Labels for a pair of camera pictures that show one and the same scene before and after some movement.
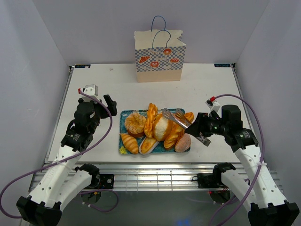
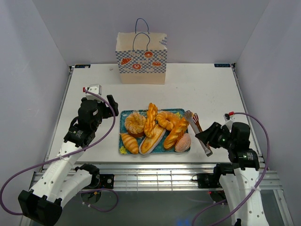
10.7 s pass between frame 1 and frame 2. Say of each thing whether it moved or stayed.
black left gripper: stayed
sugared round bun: stayed
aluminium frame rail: stayed
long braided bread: stayed
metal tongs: moved
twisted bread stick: stayed
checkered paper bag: moved
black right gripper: moved
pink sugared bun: stayed
